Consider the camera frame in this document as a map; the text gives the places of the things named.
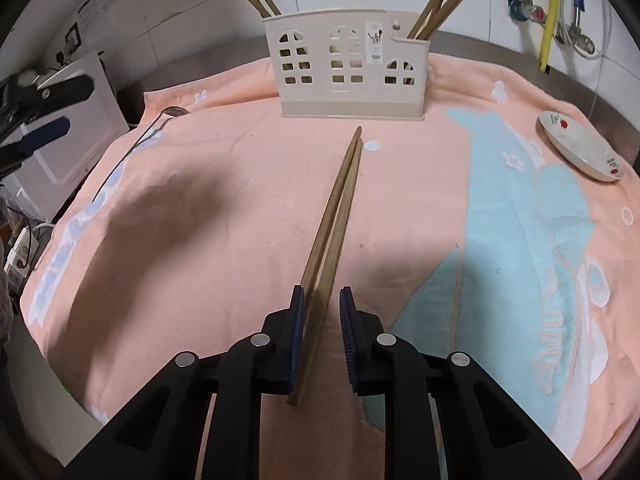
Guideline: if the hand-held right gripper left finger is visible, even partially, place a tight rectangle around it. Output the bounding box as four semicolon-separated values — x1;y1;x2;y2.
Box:
60;285;307;480

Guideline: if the clear plastic tube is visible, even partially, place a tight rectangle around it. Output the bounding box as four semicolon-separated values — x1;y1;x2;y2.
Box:
554;0;614;62

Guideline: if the orange printed towel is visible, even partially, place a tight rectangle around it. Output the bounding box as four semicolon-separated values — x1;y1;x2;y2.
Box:
20;52;640;480

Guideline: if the beige plastic utensil holder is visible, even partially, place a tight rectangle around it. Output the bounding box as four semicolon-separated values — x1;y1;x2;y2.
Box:
262;8;431;122

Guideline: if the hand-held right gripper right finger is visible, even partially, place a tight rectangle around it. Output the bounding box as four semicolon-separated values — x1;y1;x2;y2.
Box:
339;286;583;480

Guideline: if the yellow gas hose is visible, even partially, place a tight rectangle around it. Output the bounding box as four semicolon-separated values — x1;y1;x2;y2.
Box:
538;0;561;74

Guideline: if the white power strip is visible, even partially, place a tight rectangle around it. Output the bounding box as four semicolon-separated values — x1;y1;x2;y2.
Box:
4;225;40;282

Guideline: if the white wall label sheet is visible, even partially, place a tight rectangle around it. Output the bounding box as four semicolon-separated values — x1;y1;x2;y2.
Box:
75;0;119;37

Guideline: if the metal valve with red handle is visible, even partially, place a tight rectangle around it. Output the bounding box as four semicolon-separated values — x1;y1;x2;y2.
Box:
506;0;549;27

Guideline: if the metal angle valve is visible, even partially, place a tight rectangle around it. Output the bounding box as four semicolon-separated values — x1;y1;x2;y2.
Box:
565;24;599;57

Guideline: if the white appliance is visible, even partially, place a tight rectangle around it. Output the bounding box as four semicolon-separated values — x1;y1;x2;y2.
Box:
9;50;132;217

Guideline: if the metal slotted spoon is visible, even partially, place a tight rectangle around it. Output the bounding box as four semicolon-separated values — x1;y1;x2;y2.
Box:
107;105;191;162

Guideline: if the white dish with red print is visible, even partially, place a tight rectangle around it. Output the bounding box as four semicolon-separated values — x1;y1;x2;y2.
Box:
537;110;626;184

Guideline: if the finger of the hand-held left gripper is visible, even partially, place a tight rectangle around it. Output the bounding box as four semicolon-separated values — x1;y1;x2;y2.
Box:
0;115;72;178
0;74;97;122

